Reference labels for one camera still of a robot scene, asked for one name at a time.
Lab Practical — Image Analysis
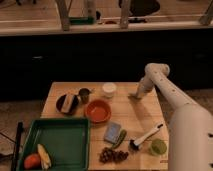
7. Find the grey-blue towel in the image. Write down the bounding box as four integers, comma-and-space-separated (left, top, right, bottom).
128, 93, 137, 99

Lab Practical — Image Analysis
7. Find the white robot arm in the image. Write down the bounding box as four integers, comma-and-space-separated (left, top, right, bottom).
135, 63, 213, 171

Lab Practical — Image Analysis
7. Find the white cup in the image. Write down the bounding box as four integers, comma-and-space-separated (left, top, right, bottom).
102, 82, 117, 98

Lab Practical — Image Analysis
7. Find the green cucumber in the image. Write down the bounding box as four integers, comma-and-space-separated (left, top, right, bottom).
111, 130, 127, 149

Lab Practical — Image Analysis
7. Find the orange bowl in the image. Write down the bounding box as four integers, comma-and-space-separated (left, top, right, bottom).
84, 99, 111, 123

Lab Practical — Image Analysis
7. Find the blue sponge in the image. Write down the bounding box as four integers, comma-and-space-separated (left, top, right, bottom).
104, 122, 121, 143

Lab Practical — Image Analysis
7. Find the dark metal cup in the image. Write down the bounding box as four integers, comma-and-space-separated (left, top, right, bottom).
79, 88, 91, 104

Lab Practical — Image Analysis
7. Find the green cup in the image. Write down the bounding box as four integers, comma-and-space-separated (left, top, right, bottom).
150, 139, 167, 156

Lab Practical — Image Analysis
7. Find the bunch of dark grapes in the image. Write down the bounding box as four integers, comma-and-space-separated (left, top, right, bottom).
99, 148, 129, 163

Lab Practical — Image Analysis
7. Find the beige sponge block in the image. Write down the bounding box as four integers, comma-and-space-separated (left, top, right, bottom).
61, 93, 74, 113

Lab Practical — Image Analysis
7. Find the black plate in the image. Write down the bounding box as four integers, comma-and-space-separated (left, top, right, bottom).
56, 93, 79, 115

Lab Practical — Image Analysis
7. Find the green plastic tray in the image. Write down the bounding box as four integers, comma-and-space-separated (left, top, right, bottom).
16, 118, 90, 171

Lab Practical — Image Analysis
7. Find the black bar beside tray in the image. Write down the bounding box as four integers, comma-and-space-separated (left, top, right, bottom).
10, 122, 23, 171

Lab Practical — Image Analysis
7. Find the orange fruit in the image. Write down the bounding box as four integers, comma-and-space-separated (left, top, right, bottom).
24, 153, 41, 169

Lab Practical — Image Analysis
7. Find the white handled dish brush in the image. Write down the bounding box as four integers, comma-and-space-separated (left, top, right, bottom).
129, 123, 163, 151

